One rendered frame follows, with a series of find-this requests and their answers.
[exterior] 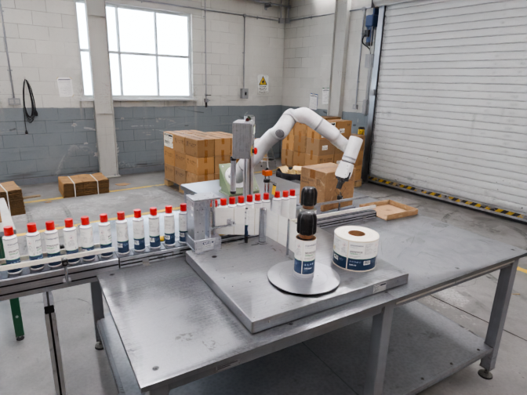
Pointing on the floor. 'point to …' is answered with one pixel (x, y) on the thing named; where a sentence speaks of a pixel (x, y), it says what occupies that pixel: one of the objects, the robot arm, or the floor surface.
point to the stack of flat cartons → (12, 197)
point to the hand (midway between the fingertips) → (339, 185)
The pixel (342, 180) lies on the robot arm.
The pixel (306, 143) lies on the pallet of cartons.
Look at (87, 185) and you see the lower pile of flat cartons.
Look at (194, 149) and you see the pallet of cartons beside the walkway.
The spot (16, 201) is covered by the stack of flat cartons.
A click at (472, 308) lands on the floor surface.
